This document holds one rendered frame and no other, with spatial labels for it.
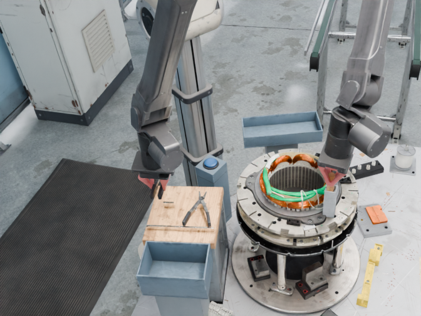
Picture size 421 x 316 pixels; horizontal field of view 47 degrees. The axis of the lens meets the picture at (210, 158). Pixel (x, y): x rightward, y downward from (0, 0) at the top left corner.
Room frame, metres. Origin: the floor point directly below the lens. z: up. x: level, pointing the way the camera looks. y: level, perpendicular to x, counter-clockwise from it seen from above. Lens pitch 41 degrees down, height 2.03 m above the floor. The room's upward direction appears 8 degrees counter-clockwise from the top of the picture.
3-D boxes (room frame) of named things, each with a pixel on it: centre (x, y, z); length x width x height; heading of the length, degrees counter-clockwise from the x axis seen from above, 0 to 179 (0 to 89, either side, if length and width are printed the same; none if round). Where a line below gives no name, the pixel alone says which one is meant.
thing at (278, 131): (1.22, -0.24, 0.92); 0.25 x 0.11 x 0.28; 86
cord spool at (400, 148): (1.24, -0.69, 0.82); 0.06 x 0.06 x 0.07
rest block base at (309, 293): (0.78, -0.24, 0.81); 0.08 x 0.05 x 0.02; 111
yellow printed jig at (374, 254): (0.81, -0.42, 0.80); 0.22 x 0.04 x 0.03; 150
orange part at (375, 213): (1.01, -0.51, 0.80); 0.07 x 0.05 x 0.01; 2
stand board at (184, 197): (0.89, 0.09, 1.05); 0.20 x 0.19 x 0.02; 168
